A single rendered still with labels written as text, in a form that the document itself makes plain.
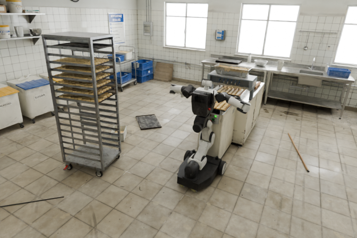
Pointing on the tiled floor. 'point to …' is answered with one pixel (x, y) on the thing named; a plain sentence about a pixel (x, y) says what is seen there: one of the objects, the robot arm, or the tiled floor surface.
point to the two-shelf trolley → (120, 70)
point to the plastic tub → (120, 133)
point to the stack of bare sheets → (148, 121)
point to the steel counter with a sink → (296, 69)
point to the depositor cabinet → (249, 120)
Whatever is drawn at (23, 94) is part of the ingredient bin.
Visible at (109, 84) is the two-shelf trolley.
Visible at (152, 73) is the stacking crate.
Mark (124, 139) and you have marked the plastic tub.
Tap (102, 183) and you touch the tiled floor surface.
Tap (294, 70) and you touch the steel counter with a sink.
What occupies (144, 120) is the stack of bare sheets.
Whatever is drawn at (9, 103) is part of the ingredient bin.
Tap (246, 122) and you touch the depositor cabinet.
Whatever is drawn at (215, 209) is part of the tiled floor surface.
